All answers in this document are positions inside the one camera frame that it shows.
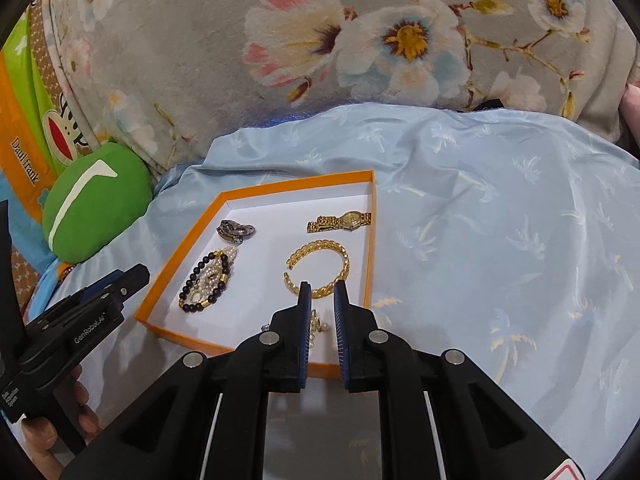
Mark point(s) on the grey floral blanket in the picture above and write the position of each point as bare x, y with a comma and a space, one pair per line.
166, 77

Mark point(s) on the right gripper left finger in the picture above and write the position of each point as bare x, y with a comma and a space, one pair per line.
277, 359

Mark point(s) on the pink pillow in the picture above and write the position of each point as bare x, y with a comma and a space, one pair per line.
630, 108

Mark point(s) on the gold braided bangle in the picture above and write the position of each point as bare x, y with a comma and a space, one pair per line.
320, 263

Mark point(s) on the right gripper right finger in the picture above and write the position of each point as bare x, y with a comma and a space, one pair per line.
369, 356

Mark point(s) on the gold wristwatch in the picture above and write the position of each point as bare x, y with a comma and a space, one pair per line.
349, 221

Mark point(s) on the green round plush pillow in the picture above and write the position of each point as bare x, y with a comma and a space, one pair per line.
94, 200

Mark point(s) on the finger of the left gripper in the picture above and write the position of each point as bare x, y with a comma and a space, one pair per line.
125, 279

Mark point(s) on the colourful cartoon bedsheet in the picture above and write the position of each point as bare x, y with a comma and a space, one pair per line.
39, 140

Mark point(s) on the light blue palm-print cloth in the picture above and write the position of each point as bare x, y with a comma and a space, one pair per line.
511, 236

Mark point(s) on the orange jewelry box tray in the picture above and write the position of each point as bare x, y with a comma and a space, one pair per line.
279, 212

